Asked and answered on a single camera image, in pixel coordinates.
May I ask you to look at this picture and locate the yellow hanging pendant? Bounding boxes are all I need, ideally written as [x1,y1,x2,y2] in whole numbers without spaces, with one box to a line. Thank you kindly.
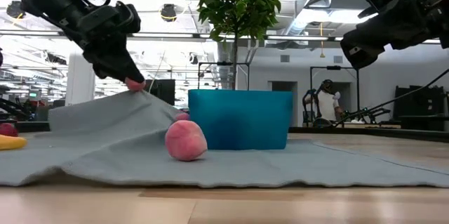
[319,22,326,59]

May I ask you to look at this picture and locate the blue plastic tupperware container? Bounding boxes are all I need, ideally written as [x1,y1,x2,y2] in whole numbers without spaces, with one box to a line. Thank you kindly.
[187,88,294,151]

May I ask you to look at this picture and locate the red toy cherry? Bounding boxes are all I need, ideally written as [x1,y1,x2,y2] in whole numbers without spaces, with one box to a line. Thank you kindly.
[0,122,19,138]

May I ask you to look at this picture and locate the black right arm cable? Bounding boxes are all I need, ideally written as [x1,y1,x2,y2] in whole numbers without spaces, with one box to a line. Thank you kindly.
[335,69,449,127]

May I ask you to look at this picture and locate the green potted plant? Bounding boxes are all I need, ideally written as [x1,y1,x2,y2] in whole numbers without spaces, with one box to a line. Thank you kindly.
[196,0,287,91]

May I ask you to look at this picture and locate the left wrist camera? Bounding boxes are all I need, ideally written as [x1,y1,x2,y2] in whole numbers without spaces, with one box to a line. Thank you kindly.
[76,1,142,36]

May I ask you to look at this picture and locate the black round ceiling device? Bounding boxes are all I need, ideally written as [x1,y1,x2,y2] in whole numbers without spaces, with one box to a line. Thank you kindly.
[6,1,25,20]
[160,3,177,23]

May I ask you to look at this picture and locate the grey cloth mat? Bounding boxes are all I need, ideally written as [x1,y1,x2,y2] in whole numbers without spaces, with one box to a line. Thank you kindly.
[0,89,449,189]

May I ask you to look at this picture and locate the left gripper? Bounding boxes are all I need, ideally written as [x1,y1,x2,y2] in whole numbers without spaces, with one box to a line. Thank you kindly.
[66,23,145,84]

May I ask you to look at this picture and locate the black computer monitor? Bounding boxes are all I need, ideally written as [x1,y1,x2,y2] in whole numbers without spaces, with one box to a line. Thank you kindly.
[145,79,176,107]

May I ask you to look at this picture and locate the person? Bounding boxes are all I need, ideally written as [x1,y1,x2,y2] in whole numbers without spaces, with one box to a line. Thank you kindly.
[302,79,347,126]

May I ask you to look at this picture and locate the black equipment cabinet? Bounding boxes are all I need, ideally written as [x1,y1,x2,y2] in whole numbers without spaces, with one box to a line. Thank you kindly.
[394,85,447,132]

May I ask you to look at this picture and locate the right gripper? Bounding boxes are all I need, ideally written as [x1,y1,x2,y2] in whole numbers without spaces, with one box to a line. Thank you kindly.
[340,0,449,70]

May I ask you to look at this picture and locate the yellow toy banana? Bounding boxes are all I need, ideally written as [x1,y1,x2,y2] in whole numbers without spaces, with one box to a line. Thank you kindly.
[0,134,28,152]

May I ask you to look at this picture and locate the white round pillar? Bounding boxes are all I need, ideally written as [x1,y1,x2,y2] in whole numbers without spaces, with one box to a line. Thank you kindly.
[65,53,96,110]

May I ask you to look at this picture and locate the ceiling light strip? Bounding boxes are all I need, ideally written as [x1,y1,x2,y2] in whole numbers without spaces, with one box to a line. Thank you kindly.
[0,29,351,42]

